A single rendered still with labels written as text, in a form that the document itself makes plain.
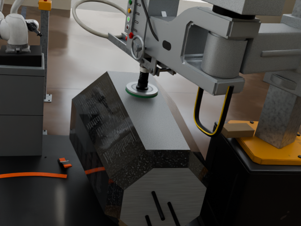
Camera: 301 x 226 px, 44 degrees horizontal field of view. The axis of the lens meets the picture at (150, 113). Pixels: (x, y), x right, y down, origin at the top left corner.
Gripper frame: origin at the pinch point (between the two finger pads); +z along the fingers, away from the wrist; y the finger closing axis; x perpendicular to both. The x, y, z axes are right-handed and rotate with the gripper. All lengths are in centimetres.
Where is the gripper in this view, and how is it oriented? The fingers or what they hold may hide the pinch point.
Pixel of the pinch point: (31, 28)
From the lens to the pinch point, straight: 325.0
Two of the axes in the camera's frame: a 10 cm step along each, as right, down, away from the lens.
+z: 2.5, 3.0, -9.2
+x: 6.4, -7.6, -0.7
